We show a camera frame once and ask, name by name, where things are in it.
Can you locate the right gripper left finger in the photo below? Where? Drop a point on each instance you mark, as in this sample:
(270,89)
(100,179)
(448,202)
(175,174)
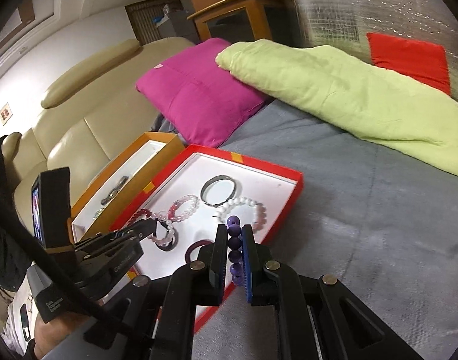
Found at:
(217,269)

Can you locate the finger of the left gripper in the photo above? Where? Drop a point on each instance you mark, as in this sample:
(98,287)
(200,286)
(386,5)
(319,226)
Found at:
(138,230)

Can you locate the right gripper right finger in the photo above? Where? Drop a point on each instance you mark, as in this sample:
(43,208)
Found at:
(250,260)

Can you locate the black cord bracelet pink charm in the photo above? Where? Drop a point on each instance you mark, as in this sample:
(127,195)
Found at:
(164,236)

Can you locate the dark metal bangle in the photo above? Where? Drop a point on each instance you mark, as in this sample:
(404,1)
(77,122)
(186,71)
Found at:
(218,190)

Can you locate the left hand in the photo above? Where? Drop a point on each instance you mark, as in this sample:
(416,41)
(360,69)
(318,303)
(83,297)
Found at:
(48,335)

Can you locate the dark maroon bangle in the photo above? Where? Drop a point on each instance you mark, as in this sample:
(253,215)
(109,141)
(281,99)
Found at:
(195,247)

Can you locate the orange cardboard box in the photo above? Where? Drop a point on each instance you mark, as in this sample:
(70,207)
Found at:
(105,177)

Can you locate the red shallow box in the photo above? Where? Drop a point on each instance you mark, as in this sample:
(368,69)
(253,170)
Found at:
(266,193)

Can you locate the beige leather sofa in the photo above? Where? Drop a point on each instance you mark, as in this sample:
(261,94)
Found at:
(90,115)

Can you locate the magenta pillow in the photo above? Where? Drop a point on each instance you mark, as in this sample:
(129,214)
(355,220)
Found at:
(205,103)

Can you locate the grey bed blanket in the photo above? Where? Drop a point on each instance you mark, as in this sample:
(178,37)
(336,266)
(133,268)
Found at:
(382,222)

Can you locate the light green folded blanket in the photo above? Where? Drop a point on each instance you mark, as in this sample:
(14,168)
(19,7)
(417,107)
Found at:
(372,103)

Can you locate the wooden cabinet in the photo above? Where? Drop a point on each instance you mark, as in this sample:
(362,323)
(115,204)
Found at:
(244,20)

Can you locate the silver insulated foil panel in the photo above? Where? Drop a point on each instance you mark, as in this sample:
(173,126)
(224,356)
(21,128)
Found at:
(345,23)

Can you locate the small red cushion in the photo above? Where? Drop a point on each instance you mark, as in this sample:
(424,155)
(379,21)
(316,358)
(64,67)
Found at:
(423,61)

